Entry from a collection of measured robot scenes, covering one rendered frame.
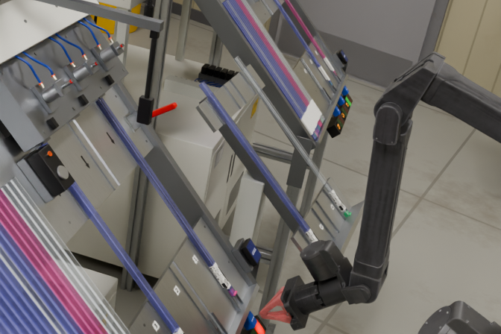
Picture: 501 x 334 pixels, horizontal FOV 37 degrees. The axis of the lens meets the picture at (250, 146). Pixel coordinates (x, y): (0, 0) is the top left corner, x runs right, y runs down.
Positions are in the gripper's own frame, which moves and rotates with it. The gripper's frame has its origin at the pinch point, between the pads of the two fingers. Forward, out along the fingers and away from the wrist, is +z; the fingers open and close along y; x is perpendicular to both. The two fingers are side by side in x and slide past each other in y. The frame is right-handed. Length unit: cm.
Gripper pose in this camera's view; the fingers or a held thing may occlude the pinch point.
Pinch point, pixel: (264, 314)
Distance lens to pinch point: 160.4
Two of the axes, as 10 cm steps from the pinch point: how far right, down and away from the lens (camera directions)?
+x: 5.1, 8.2, 2.4
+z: -8.2, 3.8, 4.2
